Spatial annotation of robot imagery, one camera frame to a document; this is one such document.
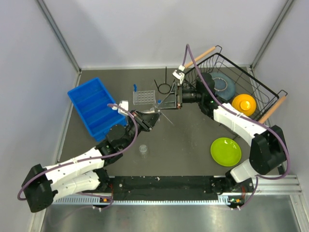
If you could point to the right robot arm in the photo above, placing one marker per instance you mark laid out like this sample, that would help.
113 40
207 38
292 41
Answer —
267 145

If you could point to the blue plastic bin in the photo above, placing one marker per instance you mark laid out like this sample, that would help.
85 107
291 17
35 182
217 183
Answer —
91 100

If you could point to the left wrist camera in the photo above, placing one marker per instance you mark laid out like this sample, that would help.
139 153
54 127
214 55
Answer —
124 107

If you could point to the black wire dish rack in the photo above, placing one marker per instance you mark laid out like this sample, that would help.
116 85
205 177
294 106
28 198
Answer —
267 101

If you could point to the clear test tube rack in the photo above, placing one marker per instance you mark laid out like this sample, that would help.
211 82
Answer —
144 97

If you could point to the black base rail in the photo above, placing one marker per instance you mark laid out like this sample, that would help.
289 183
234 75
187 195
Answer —
167 188

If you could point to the orange bowl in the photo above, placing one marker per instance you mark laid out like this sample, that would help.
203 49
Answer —
245 104

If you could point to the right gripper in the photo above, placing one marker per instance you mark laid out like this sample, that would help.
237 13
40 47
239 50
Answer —
179 96

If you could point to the clear glass rod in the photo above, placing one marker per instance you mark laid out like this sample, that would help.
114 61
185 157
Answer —
167 118

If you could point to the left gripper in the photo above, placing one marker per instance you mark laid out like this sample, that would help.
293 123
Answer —
149 121

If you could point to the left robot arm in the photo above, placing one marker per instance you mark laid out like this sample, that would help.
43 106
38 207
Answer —
44 185

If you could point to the bag of white powder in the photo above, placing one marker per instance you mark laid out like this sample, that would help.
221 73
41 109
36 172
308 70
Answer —
150 111

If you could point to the clear glass flask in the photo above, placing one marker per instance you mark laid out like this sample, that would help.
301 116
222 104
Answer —
144 151

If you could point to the green plate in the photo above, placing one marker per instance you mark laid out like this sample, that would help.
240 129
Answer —
226 152

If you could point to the black wire ring stand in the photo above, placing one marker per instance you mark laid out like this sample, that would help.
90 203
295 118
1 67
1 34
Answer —
164 87

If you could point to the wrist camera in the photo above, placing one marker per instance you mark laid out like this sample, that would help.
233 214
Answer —
179 74
124 107

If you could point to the blue ceramic plate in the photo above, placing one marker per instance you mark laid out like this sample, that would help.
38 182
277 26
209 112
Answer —
223 85

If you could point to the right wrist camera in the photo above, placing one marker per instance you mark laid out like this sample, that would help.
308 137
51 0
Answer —
179 74

